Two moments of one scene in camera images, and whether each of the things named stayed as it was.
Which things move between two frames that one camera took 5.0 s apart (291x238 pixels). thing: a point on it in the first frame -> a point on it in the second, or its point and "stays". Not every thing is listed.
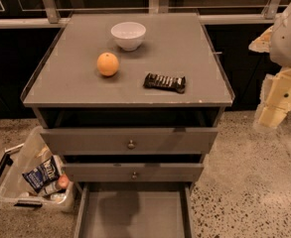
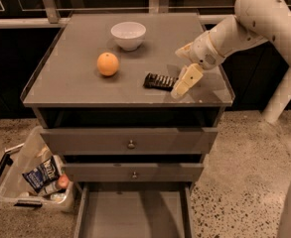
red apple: [64, 181] stays
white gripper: [289, 40] -> [203, 53]
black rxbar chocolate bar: [166, 82] stays
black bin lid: [6, 159] stays
